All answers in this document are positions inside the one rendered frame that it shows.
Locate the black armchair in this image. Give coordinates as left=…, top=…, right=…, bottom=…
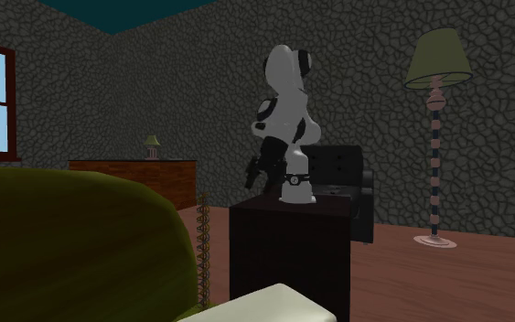
left=300, top=145, right=375, bottom=245

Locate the dark robot stand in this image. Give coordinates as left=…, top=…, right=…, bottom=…
left=229, top=193, right=352, bottom=322

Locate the wooden sideboard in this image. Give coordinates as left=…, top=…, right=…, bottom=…
left=69, top=158, right=198, bottom=212

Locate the small green table lamp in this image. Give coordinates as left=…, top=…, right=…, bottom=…
left=144, top=134, right=162, bottom=161

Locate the cream cushion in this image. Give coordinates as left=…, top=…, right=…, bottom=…
left=177, top=282, right=338, bottom=322

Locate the green shade floor lamp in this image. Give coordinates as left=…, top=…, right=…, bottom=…
left=402, top=27, right=475, bottom=250

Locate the olive green sofa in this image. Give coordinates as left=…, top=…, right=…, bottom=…
left=0, top=166, right=199, bottom=322

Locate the tall wire rack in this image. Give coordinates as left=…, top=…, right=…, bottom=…
left=196, top=192, right=211, bottom=310

